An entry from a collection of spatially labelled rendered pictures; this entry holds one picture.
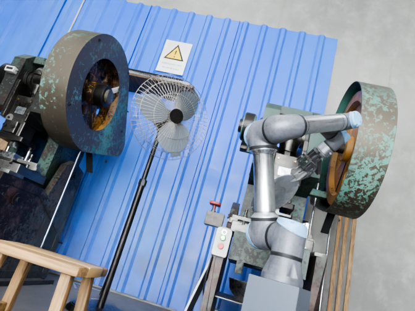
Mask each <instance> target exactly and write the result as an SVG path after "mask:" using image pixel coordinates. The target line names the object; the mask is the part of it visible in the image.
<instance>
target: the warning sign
mask: <svg viewBox="0 0 415 311"><path fill-rule="evenodd" d="M191 48H192V44H188V43H181V42H178V41H171V40H166V43H165V46H164V48H163V51H162V54H161V57H160V59H159V62H158V65H157V67H156V70H158V71H162V72H167V73H173V74H176V75H183V71H184V69H185V66H186V63H187V60H188V56H189V54H190V51H191Z"/></svg>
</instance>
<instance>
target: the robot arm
mask: <svg viewBox="0 0 415 311"><path fill-rule="evenodd" d="M362 121H363V120H362V116H361V114H360V113H359V112H357V111H353V112H348V113H344V114H327V115H324V114H322V115H310V116H303V115H301V114H284V115H273V116H270V117H267V118H264V119H262V120H257V121H255V122H253V123H251V124H249V125H248V126H247V127H246V129H245V132H244V140H245V143H246V145H247V146H248V147H249V151H250V153H252V155H253V170H254V214H253V215H252V216H251V222H250V223H249V224H248V226H247V227H246V238H247V240H248V242H249V243H250V244H251V245H252V246H253V247H254V248H256V249H259V250H262V251H270V257H269V259H268V261H267V262H266V264H265V266H264V268H263V269H262V272H261V277H263V278H267V279H270V280H274V281H278V282H281V283H285V284H289V285H291V286H295V287H298V288H301V289H302V288H303V274H302V269H301V264H302V260H303V254H304V247H305V244H306V238H307V232H308V229H307V226H306V225H304V224H302V223H300V222H296V221H294V220H290V219H288V218H284V217H279V216H278V215H277V214H276V212H275V180H274V154H275V153H276V152H277V144H279V143H283V142H286V141H288V140H291V139H295V138H301V137H303V136H304V135H307V134H313V133H320V134H321V135H322V136H323V137H324V138H325V139H326V140H325V141H323V142H322V143H320V145H318V147H317V148H316V147H314V148H313V149H312V150H310V151H309V152H308V153H307V154H305V153H303V154H301V155H300V156H299V157H298V158H297V162H298V163H299V165H298V167H297V168H292V169H291V173H292V175H294V176H295V178H294V179H292V180H291V182H296V181H300V180H303V179H306V178H309V177H310V176H311V175H312V174H313V173H314V172H315V173H316V175H319V174H321V167H322V159H321V158H323V159H324V160H325V159H326V158H327V157H329V156H331V155H332V154H333V153H334V152H335V151H336V150H338V149H339V148H340V147H342V146H343V145H344V144H345V143H346V142H347V141H348V140H349V139H350V138H351V136H350V135H349V134H348V133H347V132H346V131H345V130H350V129H355V128H357V127H360V126H361V124H362ZM302 155H303V156H302ZM301 156H302V157H301ZM300 157H301V158H300ZM299 158H300V159H299ZM303 169H304V170H305V171H303Z"/></svg>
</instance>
